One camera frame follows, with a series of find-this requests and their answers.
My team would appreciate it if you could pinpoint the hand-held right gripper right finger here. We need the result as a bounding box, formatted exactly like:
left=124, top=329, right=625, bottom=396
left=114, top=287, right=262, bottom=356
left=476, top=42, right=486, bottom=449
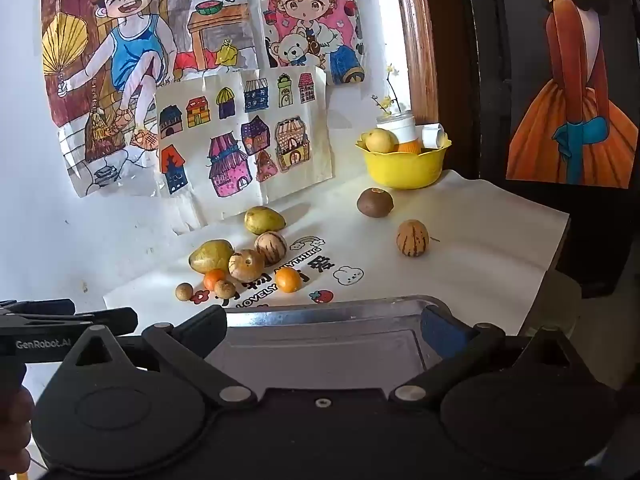
left=390, top=302, right=613, bottom=406

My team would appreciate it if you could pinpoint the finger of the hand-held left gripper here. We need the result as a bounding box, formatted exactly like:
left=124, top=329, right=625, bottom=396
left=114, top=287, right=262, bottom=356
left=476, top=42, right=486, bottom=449
left=0, top=298, right=77, bottom=318
left=0, top=307, right=139, bottom=336

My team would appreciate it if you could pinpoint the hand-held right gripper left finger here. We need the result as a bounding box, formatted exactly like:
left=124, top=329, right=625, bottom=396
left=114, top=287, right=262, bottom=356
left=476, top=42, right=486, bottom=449
left=60, top=305, right=258, bottom=406

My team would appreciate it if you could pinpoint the yellow green mango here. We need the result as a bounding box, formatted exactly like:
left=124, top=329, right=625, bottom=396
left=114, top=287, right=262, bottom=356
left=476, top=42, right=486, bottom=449
left=188, top=238, right=235, bottom=275
left=243, top=205, right=287, bottom=236

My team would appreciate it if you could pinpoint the round tan pepino melon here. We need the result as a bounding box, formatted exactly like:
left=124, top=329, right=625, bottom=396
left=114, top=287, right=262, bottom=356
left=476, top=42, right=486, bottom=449
left=228, top=248, right=266, bottom=284

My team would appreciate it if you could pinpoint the metal tray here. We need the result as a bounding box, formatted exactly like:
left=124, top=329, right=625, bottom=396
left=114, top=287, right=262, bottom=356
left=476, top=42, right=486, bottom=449
left=205, top=295, right=453, bottom=392

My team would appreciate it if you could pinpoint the brown kiwi with sticker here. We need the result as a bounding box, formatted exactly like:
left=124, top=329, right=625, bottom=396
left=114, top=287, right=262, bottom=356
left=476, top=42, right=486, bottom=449
left=356, top=187, right=395, bottom=219

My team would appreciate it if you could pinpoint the person's left hand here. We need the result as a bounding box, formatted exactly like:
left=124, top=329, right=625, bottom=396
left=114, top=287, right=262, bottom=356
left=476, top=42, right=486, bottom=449
left=0, top=389, right=34, bottom=478

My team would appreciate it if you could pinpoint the small orange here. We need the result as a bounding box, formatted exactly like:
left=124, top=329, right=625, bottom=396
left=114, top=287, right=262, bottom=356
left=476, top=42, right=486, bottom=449
left=203, top=268, right=229, bottom=292
left=274, top=266, right=303, bottom=294

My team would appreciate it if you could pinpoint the orange striped pepino melon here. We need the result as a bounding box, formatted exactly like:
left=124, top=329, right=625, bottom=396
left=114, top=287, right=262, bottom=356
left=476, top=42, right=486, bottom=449
left=396, top=219, right=430, bottom=259

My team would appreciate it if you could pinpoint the pale striped pepino melon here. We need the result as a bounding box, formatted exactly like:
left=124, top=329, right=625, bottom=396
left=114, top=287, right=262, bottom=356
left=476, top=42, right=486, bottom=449
left=253, top=230, right=289, bottom=267

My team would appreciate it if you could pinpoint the yellow plastic bowl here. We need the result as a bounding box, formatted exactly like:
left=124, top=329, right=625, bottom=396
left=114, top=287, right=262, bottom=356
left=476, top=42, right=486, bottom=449
left=355, top=135, right=453, bottom=190

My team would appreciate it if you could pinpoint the white paper roll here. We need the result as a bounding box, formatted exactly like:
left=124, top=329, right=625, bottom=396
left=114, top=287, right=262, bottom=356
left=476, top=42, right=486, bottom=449
left=421, top=122, right=447, bottom=150

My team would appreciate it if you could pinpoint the yellow pear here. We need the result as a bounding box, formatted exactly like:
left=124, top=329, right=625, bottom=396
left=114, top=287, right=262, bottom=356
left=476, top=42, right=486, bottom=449
left=365, top=129, right=400, bottom=154

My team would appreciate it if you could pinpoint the white bottle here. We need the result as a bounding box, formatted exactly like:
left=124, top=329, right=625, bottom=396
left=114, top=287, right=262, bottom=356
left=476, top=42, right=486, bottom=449
left=376, top=112, right=417, bottom=147

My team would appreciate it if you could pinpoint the colourful houses drawing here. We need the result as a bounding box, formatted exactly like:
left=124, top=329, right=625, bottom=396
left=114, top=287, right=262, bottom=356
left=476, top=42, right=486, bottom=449
left=155, top=65, right=334, bottom=222

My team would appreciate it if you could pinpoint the yellow flower sprig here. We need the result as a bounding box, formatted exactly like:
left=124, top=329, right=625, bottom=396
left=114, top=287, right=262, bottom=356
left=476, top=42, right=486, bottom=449
left=371, top=64, right=409, bottom=116

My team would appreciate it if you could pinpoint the orange dress girl painting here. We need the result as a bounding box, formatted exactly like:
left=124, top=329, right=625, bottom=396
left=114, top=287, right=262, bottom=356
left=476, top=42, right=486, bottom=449
left=505, top=0, right=640, bottom=191

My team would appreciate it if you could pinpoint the boy with fan drawing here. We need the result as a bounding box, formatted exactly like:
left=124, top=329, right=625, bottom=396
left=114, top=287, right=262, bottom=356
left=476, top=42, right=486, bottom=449
left=41, top=0, right=262, bottom=199

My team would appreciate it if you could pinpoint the girl with teddy bear drawing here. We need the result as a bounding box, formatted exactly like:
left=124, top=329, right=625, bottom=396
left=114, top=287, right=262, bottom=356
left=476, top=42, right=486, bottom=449
left=257, top=0, right=367, bottom=86

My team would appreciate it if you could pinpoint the brown wooden door frame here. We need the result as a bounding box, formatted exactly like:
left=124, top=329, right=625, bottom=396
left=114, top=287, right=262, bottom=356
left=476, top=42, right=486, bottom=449
left=392, top=0, right=442, bottom=122

